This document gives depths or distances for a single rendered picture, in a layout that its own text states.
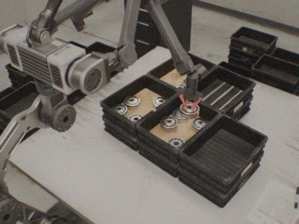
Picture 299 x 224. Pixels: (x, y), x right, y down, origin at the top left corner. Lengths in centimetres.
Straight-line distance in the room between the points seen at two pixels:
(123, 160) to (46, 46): 87
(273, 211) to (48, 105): 122
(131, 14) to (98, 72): 35
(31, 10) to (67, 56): 367
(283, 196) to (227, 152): 37
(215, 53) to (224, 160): 265
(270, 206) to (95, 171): 96
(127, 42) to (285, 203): 114
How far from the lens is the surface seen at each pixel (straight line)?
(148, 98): 225
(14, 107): 296
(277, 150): 219
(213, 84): 239
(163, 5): 342
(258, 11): 524
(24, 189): 297
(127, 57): 144
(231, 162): 188
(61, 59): 136
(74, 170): 203
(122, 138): 211
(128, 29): 153
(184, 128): 203
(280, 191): 199
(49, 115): 166
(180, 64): 170
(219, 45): 457
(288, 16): 511
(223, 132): 203
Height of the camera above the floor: 221
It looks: 40 degrees down
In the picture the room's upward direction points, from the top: 2 degrees counter-clockwise
